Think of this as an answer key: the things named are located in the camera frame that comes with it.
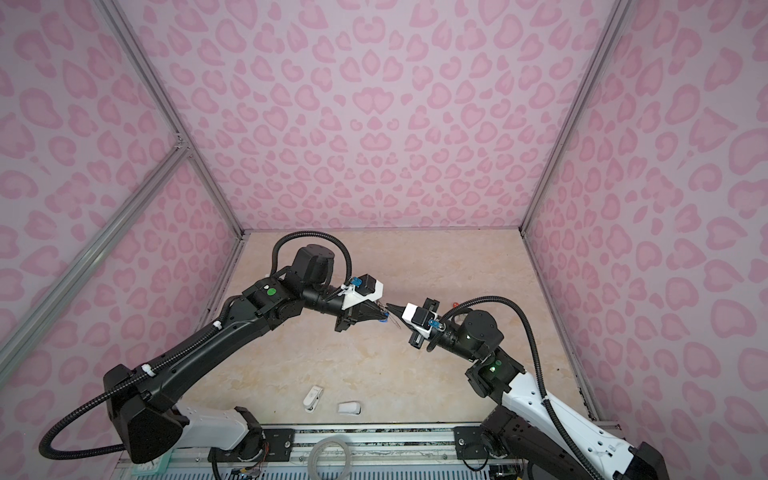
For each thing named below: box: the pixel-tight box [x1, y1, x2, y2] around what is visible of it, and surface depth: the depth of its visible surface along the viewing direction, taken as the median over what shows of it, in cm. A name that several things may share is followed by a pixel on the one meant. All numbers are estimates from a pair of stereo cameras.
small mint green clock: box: [132, 448, 175, 476], surface depth 70 cm
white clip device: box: [303, 385, 324, 413], surface depth 80 cm
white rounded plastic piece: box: [337, 401, 362, 416], surface depth 80 cm
